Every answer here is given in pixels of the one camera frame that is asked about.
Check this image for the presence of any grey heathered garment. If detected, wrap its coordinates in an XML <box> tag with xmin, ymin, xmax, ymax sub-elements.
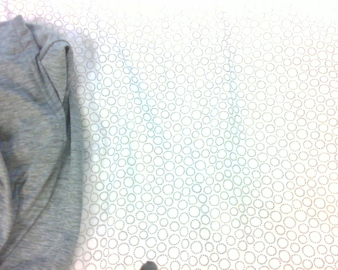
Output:
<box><xmin>0</xmin><ymin>13</ymin><xmax>85</xmax><ymax>270</ymax></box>

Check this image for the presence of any white bed mattress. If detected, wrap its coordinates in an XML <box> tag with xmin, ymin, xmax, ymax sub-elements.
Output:
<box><xmin>0</xmin><ymin>0</ymin><xmax>338</xmax><ymax>270</ymax></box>

